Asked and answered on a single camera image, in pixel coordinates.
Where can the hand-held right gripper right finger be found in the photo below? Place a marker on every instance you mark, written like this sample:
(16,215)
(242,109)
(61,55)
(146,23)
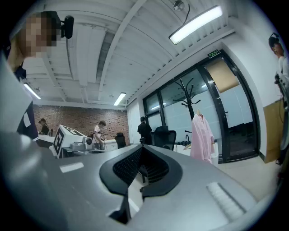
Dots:
(192,191)

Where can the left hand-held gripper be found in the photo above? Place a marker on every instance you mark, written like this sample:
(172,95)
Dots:
(67,135)

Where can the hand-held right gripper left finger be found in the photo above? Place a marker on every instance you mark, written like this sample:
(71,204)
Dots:
(85,191)

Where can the pink shirt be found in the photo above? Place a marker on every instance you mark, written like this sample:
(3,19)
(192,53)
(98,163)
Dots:
(201,137)

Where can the wooden hanger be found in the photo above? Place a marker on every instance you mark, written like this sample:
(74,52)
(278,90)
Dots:
(199,111)
(187,146)

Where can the white cabinet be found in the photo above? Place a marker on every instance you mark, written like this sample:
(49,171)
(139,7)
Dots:
(110,144)

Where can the white table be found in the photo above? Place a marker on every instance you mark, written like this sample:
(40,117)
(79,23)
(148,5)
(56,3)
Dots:
(181,151)

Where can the black faucet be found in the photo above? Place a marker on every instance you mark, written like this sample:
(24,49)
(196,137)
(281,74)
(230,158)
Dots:
(187,137)

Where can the long ceiling light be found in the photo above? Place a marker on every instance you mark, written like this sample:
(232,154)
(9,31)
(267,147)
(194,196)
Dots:
(31,91)
(119,98)
(195,24)

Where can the black mesh office chair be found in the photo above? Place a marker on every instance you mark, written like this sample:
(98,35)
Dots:
(164,137)

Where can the person's navy shirt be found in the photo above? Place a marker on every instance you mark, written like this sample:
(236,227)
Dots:
(28,126)

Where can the black-framed glass partition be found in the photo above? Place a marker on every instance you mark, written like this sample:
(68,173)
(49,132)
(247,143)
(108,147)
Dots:
(171,117)

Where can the black coat rack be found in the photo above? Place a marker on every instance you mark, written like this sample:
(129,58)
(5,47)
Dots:
(190,110)

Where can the black-framed glass door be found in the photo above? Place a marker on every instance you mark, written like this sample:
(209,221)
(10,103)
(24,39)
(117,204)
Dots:
(239,112)

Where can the brown cardboard sheet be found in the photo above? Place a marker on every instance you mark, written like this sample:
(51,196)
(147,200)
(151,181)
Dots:
(222,75)

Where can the person's head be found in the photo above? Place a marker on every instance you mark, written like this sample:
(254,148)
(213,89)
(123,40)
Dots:
(34,38)

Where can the green exit sign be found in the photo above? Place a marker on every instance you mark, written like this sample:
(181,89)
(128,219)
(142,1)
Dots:
(213,53)

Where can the ceiling dome sensor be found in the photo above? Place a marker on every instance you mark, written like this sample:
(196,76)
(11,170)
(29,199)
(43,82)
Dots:
(178,5)

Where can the wooden wall panel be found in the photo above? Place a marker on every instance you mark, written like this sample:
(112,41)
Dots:
(271,130)

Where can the black head camera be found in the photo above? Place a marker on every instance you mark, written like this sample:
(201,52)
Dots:
(67,26)

